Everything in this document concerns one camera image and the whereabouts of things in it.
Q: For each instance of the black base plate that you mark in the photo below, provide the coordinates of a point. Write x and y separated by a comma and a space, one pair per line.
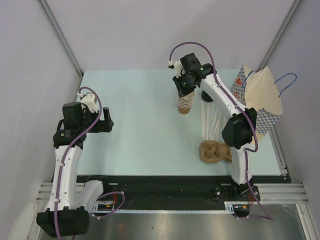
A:
158, 192

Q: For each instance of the stack of black lids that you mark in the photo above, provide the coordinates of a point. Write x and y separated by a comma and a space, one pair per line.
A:
205, 97

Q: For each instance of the stack of brown paper cups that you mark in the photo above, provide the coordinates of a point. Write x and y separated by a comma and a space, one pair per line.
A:
184, 103

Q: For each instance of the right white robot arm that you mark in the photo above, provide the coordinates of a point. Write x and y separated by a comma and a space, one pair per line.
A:
240, 129

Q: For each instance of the white wrapped straw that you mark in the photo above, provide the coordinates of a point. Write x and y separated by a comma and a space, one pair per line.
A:
213, 122
207, 120
203, 119
217, 127

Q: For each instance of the white cable duct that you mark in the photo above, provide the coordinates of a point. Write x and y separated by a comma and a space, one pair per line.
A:
228, 209

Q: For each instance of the brown cardboard cup carrier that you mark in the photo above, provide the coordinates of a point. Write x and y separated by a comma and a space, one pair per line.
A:
211, 151

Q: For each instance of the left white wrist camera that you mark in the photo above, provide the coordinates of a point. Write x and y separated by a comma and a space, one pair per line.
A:
89, 100

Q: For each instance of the blue checkered paper bag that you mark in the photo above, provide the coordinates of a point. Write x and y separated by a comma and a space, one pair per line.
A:
259, 90

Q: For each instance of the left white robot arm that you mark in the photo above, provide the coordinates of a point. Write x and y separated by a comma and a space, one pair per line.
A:
67, 213

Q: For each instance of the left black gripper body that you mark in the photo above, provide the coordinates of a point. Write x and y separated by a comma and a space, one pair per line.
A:
100, 126

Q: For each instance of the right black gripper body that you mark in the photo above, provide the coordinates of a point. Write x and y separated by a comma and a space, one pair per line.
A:
184, 84

